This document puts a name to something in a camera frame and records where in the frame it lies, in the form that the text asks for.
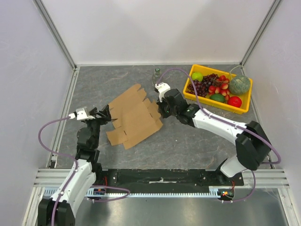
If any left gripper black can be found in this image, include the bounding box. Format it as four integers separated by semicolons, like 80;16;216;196
86;105;111;147

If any brown cardboard box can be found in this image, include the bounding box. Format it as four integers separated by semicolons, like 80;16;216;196
106;84;163;149

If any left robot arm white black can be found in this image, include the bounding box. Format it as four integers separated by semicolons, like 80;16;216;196
37;105;112;226

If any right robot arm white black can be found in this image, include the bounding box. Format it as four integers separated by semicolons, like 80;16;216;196
156;87;271;186

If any clear glass bottle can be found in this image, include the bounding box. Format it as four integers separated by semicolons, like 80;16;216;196
152;67;161;92

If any purple grape bunch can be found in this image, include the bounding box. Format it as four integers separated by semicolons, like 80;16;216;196
193;73;219;97

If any green apple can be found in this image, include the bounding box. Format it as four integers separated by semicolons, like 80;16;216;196
191;72;203;81

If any red apple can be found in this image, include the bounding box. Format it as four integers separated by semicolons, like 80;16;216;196
227;96;242;108

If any netted green melon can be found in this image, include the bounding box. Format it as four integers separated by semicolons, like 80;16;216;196
229;75;251;96

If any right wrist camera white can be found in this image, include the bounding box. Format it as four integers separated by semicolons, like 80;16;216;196
155;82;170;103

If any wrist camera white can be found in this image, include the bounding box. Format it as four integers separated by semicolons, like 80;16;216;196
68;107;95;121
155;82;170;103

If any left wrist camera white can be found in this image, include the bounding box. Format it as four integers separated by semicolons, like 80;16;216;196
68;107;95;121

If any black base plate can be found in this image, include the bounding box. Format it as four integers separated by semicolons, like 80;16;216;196
94;169;244;193

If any white slotted cable duct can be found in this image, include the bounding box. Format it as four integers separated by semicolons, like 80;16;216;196
43;186;237;198

